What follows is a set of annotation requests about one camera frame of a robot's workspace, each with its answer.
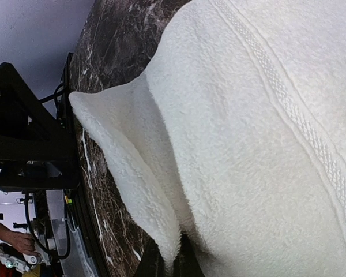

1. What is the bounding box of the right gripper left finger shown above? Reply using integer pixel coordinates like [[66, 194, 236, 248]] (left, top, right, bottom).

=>
[[0, 62, 80, 190]]

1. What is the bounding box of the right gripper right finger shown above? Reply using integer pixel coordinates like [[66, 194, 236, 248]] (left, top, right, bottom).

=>
[[137, 232, 205, 277]]

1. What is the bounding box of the white embroidered towel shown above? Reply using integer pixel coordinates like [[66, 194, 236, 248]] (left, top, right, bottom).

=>
[[69, 1, 346, 276]]

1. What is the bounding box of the person hand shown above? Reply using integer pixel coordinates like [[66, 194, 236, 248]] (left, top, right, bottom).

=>
[[0, 223, 38, 256]]

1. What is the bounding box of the black front rail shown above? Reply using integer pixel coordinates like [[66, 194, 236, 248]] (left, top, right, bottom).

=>
[[55, 52, 110, 276]]

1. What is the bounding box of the white slotted cable duct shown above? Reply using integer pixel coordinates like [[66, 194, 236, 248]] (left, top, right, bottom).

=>
[[46, 190, 95, 277]]

